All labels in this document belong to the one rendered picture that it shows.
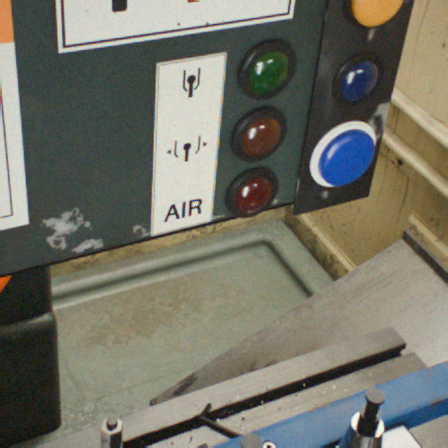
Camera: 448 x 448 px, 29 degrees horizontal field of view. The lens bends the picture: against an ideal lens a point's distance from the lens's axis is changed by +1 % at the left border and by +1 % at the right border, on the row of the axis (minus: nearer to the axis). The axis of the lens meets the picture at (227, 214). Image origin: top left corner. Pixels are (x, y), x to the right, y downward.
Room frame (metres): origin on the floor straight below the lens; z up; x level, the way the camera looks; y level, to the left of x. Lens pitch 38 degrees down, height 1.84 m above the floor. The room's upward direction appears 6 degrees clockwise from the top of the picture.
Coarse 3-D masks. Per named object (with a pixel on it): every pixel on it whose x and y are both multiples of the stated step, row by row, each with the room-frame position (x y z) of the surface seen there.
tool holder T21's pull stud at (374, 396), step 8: (368, 392) 0.46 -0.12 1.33; (376, 392) 0.46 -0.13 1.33; (368, 400) 0.45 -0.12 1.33; (376, 400) 0.45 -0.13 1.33; (384, 400) 0.45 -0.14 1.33; (360, 408) 0.46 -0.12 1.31; (368, 408) 0.45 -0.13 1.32; (376, 408) 0.45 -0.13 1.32; (360, 416) 0.45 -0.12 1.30; (368, 416) 0.45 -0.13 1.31; (376, 416) 0.46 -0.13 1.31; (360, 424) 0.45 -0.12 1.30; (368, 424) 0.45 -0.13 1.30; (376, 424) 0.45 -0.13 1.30; (368, 432) 0.45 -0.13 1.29
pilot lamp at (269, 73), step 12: (264, 60) 0.32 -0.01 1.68; (276, 60) 0.32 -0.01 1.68; (288, 60) 0.33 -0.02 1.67; (252, 72) 0.32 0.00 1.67; (264, 72) 0.32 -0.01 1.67; (276, 72) 0.32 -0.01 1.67; (288, 72) 0.33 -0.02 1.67; (252, 84) 0.32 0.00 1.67; (264, 84) 0.32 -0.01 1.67; (276, 84) 0.32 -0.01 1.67
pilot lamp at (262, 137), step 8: (264, 120) 0.32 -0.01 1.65; (272, 120) 0.32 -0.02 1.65; (256, 128) 0.32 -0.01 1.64; (264, 128) 0.32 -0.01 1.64; (272, 128) 0.32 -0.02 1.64; (280, 128) 0.33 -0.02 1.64; (248, 136) 0.32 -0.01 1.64; (256, 136) 0.32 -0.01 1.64; (264, 136) 0.32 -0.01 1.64; (272, 136) 0.32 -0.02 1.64; (248, 144) 0.32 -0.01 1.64; (256, 144) 0.32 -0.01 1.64; (264, 144) 0.32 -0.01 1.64; (272, 144) 0.32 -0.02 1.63; (248, 152) 0.32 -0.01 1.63; (256, 152) 0.32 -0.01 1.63; (264, 152) 0.32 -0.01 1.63
